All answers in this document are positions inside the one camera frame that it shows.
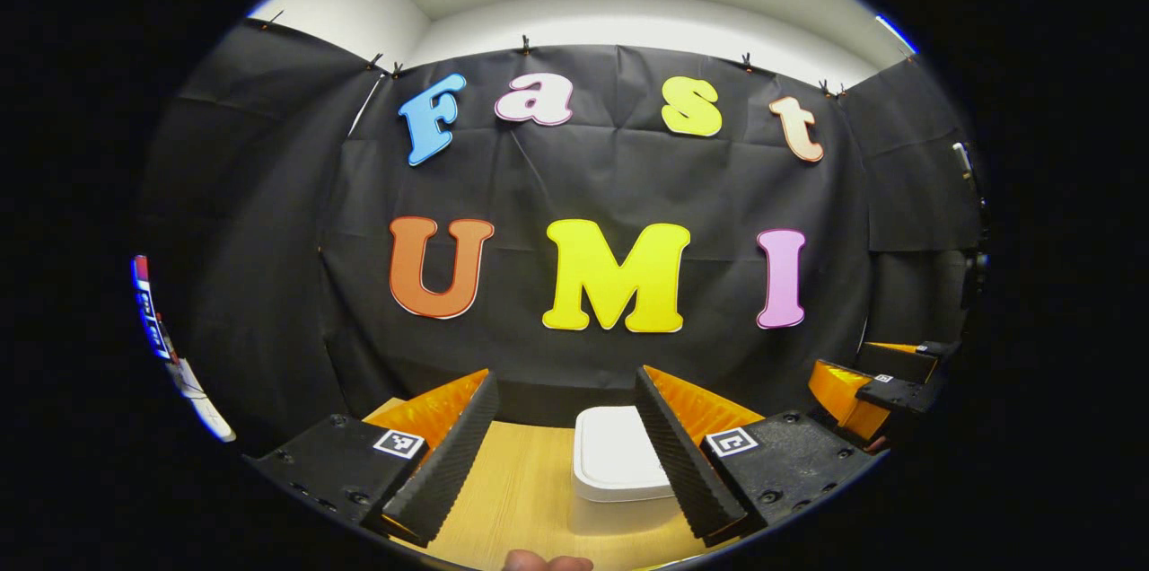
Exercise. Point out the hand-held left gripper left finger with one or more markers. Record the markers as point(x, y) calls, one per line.
point(453, 463)

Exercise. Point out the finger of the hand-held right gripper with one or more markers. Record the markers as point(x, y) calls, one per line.
point(898, 393)
point(898, 363)

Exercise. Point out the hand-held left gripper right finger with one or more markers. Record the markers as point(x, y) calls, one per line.
point(678, 463)

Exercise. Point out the white desktop garbage bin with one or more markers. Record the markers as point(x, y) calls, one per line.
point(619, 454)

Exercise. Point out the wooden desktop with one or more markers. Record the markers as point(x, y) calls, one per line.
point(521, 481)

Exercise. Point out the white box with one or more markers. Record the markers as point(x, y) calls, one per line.
point(202, 405)

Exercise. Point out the black backdrop cloth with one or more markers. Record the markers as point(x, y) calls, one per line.
point(539, 185)

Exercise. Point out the wall poster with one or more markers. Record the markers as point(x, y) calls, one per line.
point(148, 311)

